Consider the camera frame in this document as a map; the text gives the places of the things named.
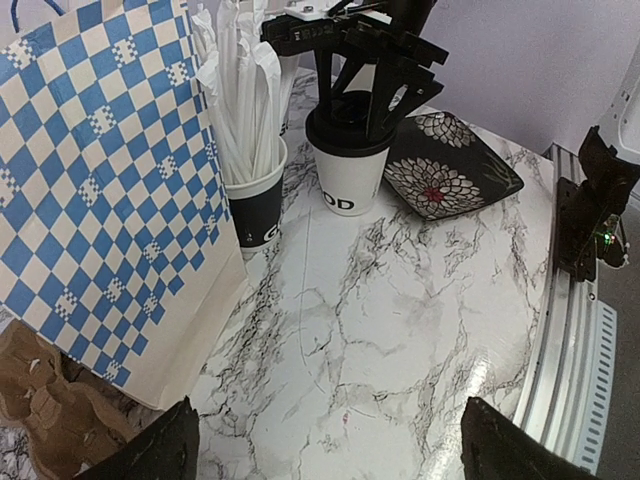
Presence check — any blue checkered paper bag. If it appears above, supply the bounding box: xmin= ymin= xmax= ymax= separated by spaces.
xmin=1 ymin=1 xmax=247 ymax=410

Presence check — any black floral square dish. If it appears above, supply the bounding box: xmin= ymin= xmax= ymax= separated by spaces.
xmin=383 ymin=112 xmax=524 ymax=221

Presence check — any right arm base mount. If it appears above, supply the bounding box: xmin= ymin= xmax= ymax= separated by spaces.
xmin=554 ymin=126 xmax=639 ymax=282

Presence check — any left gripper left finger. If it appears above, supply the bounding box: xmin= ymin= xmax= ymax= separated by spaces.
xmin=75 ymin=397 xmax=200 ymax=480

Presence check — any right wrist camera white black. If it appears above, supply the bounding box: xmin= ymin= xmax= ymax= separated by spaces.
xmin=259 ymin=0 xmax=396 ymax=55

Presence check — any brown cardboard cup carrier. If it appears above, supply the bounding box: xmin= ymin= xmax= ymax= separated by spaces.
xmin=1 ymin=320 xmax=136 ymax=479

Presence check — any white wrapped straws bundle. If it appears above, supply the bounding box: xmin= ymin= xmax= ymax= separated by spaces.
xmin=190 ymin=1 xmax=298 ymax=185

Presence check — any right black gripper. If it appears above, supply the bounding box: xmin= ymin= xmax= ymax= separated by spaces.
xmin=314 ymin=1 xmax=449 ymax=142

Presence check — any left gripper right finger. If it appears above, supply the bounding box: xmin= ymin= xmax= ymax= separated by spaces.
xmin=461 ymin=397 xmax=593 ymax=480

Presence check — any aluminium front rail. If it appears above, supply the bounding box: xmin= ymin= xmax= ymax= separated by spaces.
xmin=509 ymin=145 xmax=617 ymax=474

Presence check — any black cup holding straws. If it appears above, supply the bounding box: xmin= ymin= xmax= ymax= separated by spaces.
xmin=225 ymin=137 xmax=288 ymax=255

